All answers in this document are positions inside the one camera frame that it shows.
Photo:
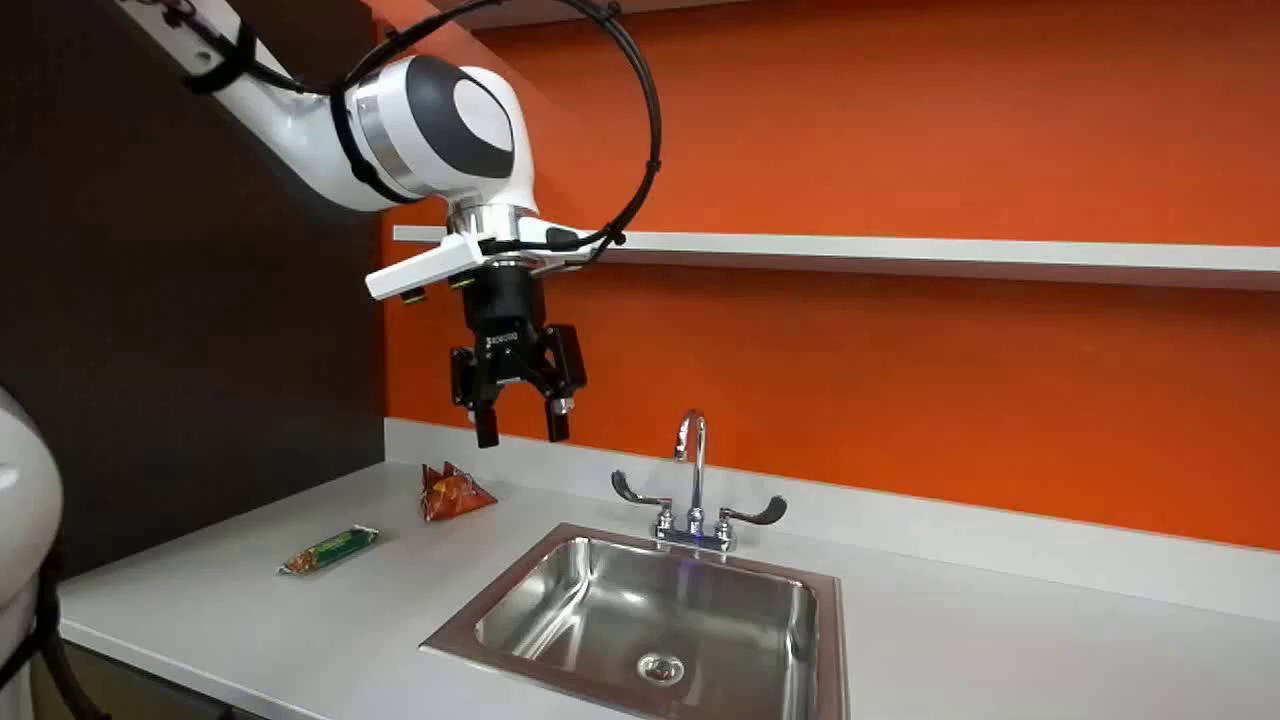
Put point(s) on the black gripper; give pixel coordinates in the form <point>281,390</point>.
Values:
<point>507,310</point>

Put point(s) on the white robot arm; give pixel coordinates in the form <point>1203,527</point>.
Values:
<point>403,135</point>

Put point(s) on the orange crumpled snack bag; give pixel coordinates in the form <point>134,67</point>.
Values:
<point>454,495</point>

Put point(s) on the stainless steel sink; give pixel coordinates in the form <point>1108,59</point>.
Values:
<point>652,627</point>

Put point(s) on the dark wood cabinet panel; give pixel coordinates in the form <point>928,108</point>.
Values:
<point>161,332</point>

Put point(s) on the white rounded machine housing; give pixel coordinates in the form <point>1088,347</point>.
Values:
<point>25,505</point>

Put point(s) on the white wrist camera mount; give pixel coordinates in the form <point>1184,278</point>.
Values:
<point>415,272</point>

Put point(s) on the white wall shelf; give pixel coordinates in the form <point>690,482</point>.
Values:
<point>935,255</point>

